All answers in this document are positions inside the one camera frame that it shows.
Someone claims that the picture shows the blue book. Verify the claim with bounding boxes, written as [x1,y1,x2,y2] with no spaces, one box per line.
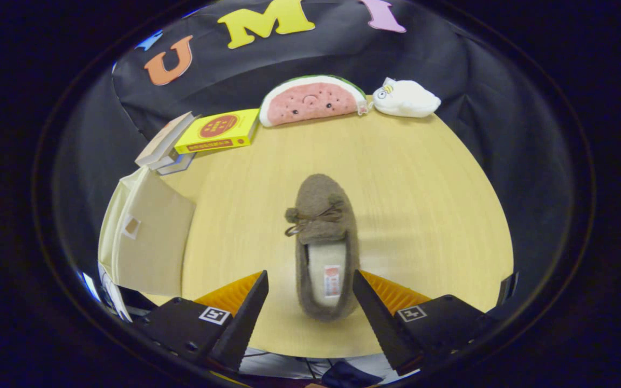
[157,153,197,176]

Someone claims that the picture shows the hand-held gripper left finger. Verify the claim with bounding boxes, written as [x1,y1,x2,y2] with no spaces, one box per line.
[133,270,269,372]

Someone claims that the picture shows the white plush toy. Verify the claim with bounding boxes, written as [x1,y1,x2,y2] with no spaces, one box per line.
[372,78,441,118]

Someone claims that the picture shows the cream fabric storage box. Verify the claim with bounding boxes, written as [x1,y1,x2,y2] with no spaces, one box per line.
[98,166,197,297]

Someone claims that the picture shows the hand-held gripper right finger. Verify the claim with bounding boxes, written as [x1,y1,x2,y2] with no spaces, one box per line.
[353,269,497,376]

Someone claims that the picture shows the watermelon slice plush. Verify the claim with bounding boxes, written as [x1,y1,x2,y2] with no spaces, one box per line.
[259,75,369,128]

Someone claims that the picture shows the yellow book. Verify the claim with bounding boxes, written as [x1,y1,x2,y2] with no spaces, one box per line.
[175,109,260,155]

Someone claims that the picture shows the grey book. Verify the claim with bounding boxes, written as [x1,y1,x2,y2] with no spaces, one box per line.
[151,153,180,172]

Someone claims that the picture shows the black backdrop cloth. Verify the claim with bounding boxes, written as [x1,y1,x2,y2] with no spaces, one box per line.
[54,0,575,302]

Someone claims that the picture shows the small black bracket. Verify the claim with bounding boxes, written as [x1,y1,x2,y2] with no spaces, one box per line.
[496,272,519,308]

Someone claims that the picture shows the brown fuzzy shoe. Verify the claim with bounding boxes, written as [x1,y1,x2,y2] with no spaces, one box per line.
[285,174,361,322]

